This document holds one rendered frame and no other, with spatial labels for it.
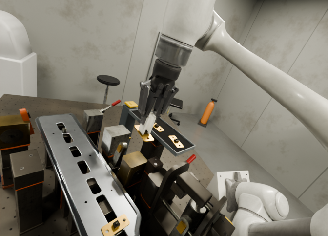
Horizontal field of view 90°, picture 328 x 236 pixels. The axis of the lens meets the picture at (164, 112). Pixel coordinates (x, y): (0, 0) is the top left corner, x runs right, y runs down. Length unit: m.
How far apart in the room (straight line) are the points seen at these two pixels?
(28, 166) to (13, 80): 1.86
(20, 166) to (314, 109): 0.86
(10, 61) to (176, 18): 2.21
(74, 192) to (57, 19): 2.73
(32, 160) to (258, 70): 0.79
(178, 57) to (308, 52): 3.25
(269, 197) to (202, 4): 0.87
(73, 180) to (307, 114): 0.73
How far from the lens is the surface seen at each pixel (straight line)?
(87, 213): 0.66
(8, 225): 1.04
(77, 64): 3.22
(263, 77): 0.49
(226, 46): 0.56
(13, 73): 2.51
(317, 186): 3.42
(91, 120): 1.01
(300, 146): 3.40
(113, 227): 0.64
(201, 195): 0.56
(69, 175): 0.76
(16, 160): 0.79
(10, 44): 2.46
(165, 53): 0.42
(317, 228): 0.54
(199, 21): 0.42
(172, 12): 0.42
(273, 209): 1.01
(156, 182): 0.67
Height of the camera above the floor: 1.56
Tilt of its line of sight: 24 degrees down
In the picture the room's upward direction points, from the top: 19 degrees clockwise
